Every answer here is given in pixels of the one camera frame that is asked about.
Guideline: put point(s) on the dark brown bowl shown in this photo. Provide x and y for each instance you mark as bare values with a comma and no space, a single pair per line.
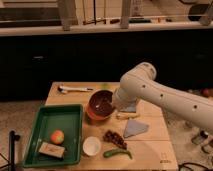
100,103

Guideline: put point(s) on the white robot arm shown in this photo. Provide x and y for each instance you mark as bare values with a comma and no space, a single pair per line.
139,83

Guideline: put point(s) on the green translucent cup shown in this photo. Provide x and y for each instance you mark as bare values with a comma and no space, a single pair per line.
105,86

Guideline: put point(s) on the blue rectangular sponge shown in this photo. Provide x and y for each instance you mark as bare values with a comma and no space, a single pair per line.
131,108

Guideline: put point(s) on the orange bowl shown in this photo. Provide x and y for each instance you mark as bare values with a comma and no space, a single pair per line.
91,115

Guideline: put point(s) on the yellow banana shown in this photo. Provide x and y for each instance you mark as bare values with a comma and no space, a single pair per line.
124,116

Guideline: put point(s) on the grey triangular cloth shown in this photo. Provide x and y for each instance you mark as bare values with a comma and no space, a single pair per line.
134,128

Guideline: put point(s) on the brown grape bunch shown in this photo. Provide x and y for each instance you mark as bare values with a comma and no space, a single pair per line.
115,138

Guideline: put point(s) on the small white bowl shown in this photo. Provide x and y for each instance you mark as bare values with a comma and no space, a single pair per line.
91,146

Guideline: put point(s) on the green cucumber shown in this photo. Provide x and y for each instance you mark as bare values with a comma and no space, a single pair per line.
117,151

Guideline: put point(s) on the green plastic tray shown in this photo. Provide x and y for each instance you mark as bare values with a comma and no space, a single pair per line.
68,119

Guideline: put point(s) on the red yellow apple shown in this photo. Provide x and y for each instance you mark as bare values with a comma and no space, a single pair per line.
57,137

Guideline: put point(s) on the brown rectangular sponge block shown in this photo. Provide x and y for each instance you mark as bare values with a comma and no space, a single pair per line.
52,150

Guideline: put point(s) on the black tripod stand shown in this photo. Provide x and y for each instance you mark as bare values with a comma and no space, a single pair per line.
10,160

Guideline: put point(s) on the white handled utensil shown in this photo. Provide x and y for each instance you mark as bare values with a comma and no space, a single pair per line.
66,89

